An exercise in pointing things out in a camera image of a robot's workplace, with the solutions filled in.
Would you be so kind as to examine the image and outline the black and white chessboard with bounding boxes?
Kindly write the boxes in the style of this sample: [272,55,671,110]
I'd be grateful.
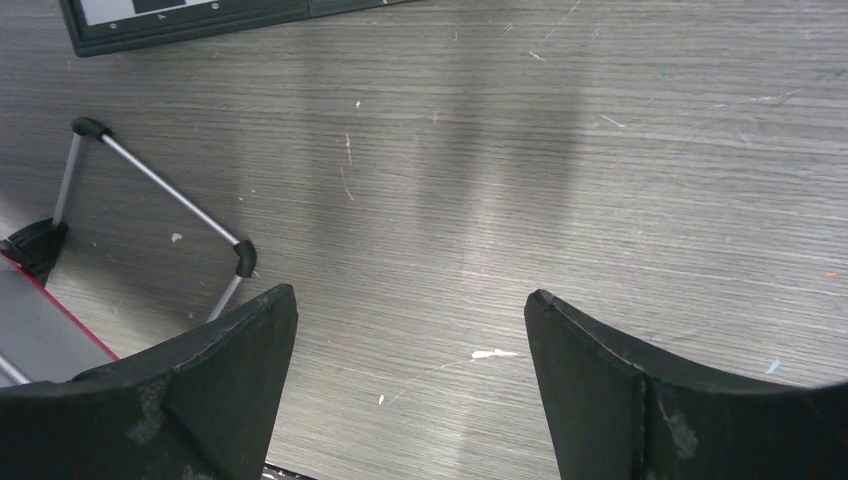
[59,0,396,58]

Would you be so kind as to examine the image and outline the whiteboard metal wire stand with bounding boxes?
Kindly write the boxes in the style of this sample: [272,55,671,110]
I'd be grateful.
[0,117,258,386]

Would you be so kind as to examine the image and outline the red-framed whiteboard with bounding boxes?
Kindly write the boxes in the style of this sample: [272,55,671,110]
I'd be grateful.
[1,257,118,388]

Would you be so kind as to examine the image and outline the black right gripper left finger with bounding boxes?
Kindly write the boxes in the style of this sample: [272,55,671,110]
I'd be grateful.
[1,284,298,479]

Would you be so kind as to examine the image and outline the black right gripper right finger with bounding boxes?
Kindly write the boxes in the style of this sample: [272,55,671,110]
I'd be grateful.
[524,290,847,479]

